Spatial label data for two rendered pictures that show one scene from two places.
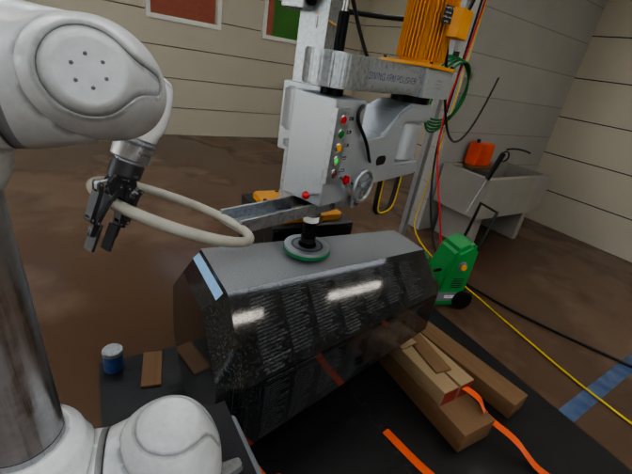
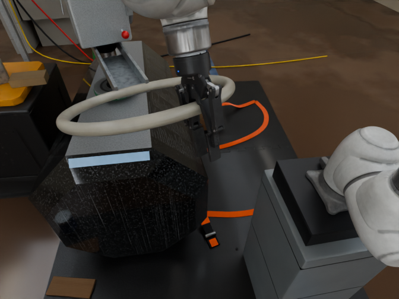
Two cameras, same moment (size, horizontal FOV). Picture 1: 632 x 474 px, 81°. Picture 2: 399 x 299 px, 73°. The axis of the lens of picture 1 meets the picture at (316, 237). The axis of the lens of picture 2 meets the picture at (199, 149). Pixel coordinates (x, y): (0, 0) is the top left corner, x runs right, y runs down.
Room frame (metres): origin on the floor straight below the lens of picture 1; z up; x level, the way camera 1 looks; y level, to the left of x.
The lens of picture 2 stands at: (0.60, 0.94, 1.66)
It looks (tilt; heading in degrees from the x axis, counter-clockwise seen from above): 44 degrees down; 297
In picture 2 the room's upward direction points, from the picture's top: straight up
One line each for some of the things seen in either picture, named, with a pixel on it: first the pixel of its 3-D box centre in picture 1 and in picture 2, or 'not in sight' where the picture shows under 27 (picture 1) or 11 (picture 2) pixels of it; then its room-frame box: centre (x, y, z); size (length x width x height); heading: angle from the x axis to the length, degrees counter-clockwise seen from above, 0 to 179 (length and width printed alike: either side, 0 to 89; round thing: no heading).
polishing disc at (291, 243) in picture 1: (307, 244); (115, 85); (1.55, 0.03, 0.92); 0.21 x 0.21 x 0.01
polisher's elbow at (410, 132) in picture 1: (400, 137); not in sight; (2.08, -0.36, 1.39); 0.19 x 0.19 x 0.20
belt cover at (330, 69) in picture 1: (382, 80); not in sight; (1.83, -0.17, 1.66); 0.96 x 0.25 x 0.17; 144
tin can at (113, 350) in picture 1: (113, 358); not in sight; (1.47, 0.97, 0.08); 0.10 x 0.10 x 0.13
